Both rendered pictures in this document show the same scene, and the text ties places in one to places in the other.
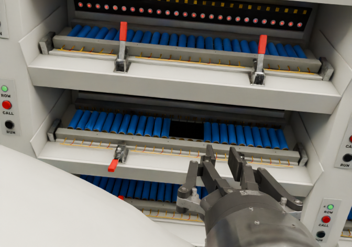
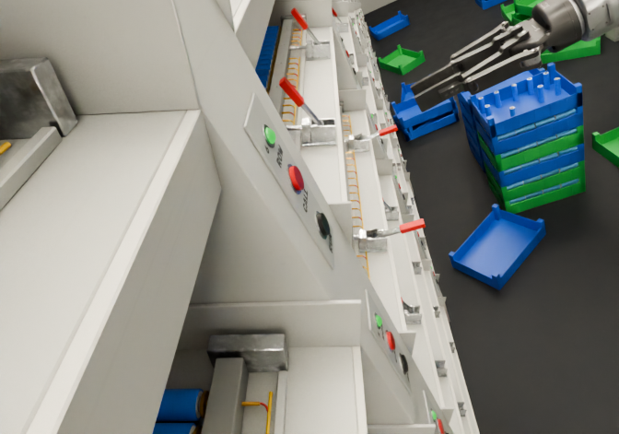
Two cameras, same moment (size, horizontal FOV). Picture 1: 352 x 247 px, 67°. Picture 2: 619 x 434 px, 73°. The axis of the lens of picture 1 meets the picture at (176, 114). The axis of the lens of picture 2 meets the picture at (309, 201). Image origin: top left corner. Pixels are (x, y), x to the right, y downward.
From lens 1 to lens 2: 0.71 m
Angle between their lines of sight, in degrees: 63
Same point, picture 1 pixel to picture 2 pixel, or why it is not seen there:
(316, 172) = (359, 99)
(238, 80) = (322, 64)
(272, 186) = (485, 40)
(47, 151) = not seen: hidden behind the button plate
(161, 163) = (371, 205)
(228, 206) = (562, 8)
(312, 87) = (321, 34)
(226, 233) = not seen: outside the picture
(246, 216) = not seen: outside the picture
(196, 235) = (394, 240)
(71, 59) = not seen: hidden behind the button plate
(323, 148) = (348, 77)
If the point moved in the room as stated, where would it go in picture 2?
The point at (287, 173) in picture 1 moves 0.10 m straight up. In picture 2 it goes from (355, 121) to (338, 80)
